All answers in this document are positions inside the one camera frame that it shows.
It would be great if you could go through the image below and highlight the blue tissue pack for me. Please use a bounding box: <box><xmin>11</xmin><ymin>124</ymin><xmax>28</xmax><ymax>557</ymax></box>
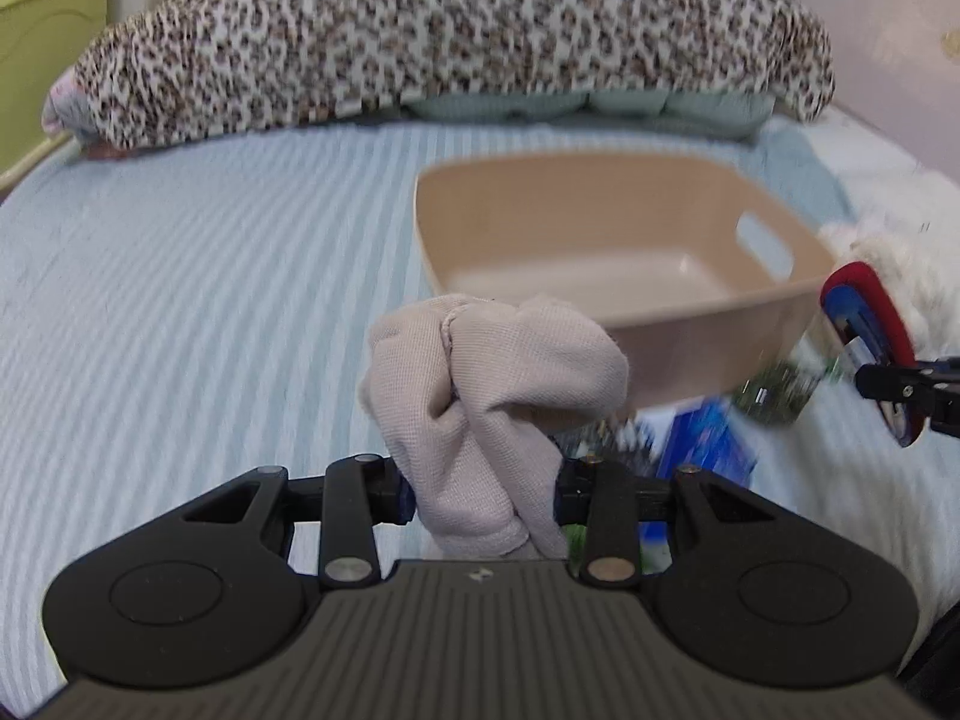
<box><xmin>636</xmin><ymin>397</ymin><xmax>760</xmax><ymax>550</ymax></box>

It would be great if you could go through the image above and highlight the bag of dried herbs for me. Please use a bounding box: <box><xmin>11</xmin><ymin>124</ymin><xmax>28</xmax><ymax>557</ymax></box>
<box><xmin>731</xmin><ymin>361</ymin><xmax>822</xmax><ymax>427</ymax></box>

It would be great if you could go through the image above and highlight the beige cloth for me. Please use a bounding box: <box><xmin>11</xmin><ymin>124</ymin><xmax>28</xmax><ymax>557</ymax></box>
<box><xmin>359</xmin><ymin>294</ymin><xmax>630</xmax><ymax>559</ymax></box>

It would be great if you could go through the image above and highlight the beige plastic storage bin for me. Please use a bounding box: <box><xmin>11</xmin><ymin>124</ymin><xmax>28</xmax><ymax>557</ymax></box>
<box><xmin>413</xmin><ymin>151</ymin><xmax>833</xmax><ymax>410</ymax></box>

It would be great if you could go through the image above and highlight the grey-green quilted pillow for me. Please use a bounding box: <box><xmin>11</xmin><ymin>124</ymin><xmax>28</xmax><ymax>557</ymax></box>
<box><xmin>404</xmin><ymin>89</ymin><xmax>776</xmax><ymax>142</ymax></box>

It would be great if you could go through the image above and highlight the leopard print blanket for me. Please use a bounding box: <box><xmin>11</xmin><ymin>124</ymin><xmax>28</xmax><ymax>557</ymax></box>
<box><xmin>43</xmin><ymin>0</ymin><xmax>835</xmax><ymax>153</ymax></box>

